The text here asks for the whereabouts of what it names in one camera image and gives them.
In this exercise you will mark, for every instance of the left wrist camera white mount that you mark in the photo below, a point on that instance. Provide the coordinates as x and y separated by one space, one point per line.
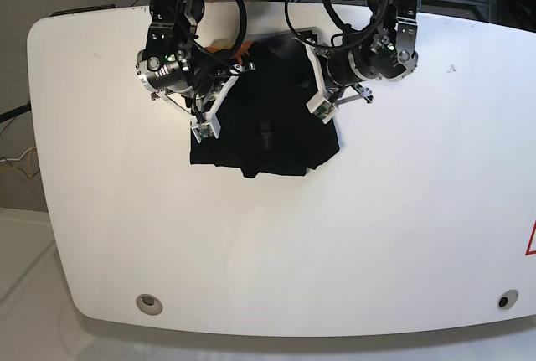
322 103

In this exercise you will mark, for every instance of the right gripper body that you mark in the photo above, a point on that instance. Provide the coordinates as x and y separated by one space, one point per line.
204 92

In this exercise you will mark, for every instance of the red triangle sticker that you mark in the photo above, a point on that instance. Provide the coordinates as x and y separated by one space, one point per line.
531 248

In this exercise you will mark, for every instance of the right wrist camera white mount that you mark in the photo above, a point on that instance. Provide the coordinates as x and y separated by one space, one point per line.
206 124

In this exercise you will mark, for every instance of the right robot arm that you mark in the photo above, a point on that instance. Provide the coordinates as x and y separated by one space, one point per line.
174 62

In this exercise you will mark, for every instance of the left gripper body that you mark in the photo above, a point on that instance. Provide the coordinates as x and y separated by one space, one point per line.
339 71

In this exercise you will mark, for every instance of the table grommet hole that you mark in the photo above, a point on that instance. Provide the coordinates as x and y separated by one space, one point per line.
149 305
507 299

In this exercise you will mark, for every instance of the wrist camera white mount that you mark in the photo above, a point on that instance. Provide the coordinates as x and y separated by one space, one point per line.
322 103
206 124

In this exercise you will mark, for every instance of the black T-shirt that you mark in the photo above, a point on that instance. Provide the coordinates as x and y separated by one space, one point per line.
265 124

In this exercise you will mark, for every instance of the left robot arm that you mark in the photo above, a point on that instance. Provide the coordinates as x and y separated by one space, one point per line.
383 49

